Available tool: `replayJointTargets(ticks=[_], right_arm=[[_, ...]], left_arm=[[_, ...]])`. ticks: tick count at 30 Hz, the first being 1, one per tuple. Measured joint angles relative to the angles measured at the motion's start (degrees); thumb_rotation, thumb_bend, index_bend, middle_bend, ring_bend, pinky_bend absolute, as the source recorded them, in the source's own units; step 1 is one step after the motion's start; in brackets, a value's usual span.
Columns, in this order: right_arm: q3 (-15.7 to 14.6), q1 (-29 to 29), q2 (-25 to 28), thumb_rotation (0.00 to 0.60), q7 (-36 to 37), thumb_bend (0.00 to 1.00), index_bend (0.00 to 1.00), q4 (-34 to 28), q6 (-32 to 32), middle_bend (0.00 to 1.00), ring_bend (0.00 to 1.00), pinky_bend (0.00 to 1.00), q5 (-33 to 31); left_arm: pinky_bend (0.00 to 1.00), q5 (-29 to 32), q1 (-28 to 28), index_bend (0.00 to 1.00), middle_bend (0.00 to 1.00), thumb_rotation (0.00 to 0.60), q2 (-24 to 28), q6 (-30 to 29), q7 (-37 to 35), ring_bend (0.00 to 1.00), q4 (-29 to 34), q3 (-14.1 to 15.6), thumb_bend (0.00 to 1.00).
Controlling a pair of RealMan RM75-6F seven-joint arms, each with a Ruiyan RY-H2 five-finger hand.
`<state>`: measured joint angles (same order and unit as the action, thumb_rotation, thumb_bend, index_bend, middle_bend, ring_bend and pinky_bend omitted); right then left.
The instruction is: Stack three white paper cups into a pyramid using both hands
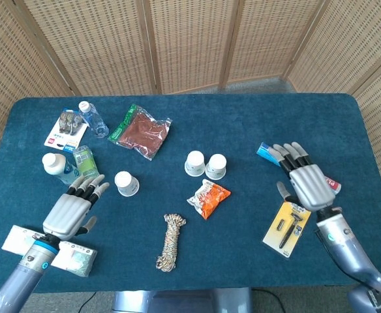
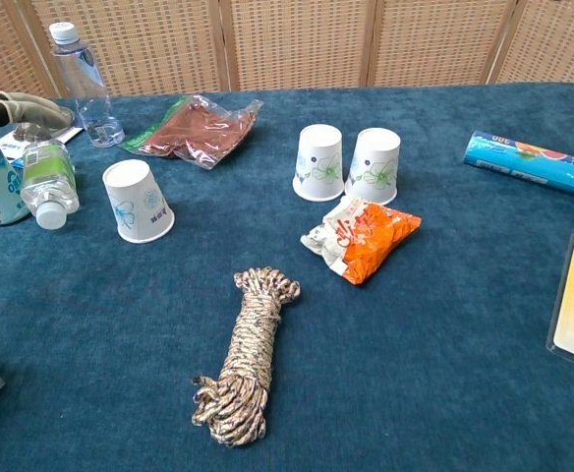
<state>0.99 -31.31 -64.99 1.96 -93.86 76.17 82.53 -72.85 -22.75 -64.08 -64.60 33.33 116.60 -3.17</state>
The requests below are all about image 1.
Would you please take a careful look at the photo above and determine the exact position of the tissue pocket pack bundle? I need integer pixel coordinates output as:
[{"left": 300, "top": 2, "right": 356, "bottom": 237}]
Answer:
[{"left": 1, "top": 224, "right": 99, "bottom": 278}]

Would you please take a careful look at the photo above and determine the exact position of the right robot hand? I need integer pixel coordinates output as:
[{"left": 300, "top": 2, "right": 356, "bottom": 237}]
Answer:
[{"left": 270, "top": 142, "right": 337, "bottom": 213}]

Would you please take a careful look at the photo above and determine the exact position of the blue carpet table cover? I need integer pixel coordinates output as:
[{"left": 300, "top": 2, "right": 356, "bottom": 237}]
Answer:
[{"left": 0, "top": 93, "right": 381, "bottom": 294}]

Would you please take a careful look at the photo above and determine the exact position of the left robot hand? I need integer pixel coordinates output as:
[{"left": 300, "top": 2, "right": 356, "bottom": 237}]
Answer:
[{"left": 42, "top": 174, "right": 110, "bottom": 241}]

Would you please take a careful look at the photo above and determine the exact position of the multicoloured braided rope bundle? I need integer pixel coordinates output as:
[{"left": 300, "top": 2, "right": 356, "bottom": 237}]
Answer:
[{"left": 155, "top": 213, "right": 187, "bottom": 273}]

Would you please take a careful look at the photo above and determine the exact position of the black floor cable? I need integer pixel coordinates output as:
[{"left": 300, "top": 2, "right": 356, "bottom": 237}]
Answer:
[
  {"left": 78, "top": 290, "right": 98, "bottom": 313},
  {"left": 252, "top": 288, "right": 286, "bottom": 313}
]

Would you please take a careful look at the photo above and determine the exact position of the brown contents bag green header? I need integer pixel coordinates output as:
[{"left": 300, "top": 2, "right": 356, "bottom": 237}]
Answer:
[{"left": 107, "top": 104, "right": 173, "bottom": 161}]

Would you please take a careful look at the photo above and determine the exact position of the yellow razor blister pack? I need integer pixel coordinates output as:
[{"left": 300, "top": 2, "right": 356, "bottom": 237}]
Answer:
[{"left": 262, "top": 200, "right": 312, "bottom": 258}]

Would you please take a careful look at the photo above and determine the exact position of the milky bottle blue label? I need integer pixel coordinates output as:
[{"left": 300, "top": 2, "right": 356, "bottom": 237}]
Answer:
[{"left": 41, "top": 152, "right": 82, "bottom": 186}]

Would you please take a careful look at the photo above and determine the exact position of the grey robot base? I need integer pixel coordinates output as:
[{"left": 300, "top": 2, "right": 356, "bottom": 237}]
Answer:
[{"left": 111, "top": 288, "right": 253, "bottom": 313}]

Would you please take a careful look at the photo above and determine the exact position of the orange white snack packet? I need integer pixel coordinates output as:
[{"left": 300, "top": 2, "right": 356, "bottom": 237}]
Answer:
[{"left": 186, "top": 178, "right": 232, "bottom": 220}]

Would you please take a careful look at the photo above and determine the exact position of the clear water bottle blue label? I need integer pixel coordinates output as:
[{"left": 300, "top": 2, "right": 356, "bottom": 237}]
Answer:
[{"left": 78, "top": 100, "right": 110, "bottom": 138}]

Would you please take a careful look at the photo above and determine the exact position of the bamboo folding screen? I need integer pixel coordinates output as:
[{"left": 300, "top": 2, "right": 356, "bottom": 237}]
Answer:
[{"left": 0, "top": 0, "right": 381, "bottom": 229}]

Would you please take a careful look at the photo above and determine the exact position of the clear bottle green label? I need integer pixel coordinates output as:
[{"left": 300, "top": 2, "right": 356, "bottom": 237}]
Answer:
[{"left": 72, "top": 145, "right": 100, "bottom": 181}]

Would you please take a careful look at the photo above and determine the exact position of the blue plastic wrap box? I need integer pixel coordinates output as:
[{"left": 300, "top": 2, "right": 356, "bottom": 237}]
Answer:
[{"left": 256, "top": 142, "right": 342, "bottom": 196}]

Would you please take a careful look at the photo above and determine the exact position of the white paper cup green flower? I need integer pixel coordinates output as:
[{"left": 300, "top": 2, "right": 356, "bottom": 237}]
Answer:
[
  {"left": 184, "top": 150, "right": 207, "bottom": 177},
  {"left": 205, "top": 153, "right": 228, "bottom": 181}
]

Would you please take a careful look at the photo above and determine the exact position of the white card of metal hooks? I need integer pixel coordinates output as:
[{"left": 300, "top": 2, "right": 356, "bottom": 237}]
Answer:
[{"left": 44, "top": 108, "right": 90, "bottom": 153}]

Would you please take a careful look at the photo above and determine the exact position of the white paper cup blue flower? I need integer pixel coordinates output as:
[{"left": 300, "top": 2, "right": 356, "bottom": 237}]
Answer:
[{"left": 114, "top": 171, "right": 140, "bottom": 198}]

